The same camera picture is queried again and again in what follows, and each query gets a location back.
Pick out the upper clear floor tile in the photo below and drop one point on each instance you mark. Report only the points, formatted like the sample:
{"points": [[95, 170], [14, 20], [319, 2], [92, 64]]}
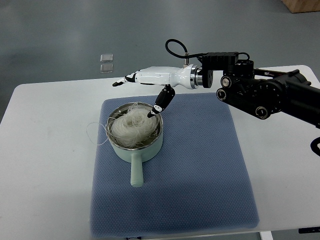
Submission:
{"points": [[106, 57]]}

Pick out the blue textured mat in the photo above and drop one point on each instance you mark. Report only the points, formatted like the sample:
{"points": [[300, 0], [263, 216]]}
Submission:
{"points": [[197, 182]]}

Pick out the mint green steel pot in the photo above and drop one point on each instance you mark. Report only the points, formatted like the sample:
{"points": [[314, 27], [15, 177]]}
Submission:
{"points": [[136, 157]]}

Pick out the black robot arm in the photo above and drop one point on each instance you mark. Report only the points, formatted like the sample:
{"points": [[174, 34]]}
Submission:
{"points": [[260, 92]]}

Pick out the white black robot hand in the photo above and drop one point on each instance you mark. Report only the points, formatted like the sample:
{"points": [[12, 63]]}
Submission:
{"points": [[169, 77]]}

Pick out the white vermicelli nest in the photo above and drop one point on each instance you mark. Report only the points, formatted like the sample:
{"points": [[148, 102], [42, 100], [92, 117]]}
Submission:
{"points": [[127, 127]]}

